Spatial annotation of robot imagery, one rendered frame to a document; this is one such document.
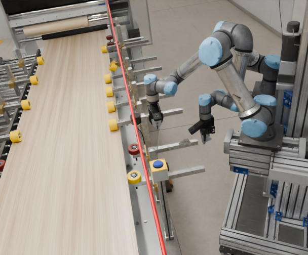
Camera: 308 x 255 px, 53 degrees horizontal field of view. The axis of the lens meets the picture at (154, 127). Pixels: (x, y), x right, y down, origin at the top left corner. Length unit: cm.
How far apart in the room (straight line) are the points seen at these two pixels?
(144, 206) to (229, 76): 98
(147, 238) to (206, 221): 92
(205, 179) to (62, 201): 157
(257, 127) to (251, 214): 106
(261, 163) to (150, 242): 77
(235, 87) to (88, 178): 97
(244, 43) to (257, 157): 63
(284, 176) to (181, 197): 129
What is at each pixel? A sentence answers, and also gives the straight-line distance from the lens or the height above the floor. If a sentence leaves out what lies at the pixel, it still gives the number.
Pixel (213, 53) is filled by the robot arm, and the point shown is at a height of 157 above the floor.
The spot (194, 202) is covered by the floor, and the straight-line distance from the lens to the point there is 280.
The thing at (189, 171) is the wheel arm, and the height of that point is 86.
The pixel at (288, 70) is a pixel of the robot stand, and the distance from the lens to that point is 185.
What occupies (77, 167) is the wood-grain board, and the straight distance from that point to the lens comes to 196.
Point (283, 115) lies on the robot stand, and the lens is 196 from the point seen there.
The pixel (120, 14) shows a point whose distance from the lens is 416.
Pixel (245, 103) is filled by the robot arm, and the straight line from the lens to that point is 153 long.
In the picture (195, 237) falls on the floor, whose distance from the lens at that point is 259.
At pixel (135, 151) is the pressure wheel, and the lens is 195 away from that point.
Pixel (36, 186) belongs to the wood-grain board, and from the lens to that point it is 195.
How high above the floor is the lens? 214
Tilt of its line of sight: 35 degrees down
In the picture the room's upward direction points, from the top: 9 degrees counter-clockwise
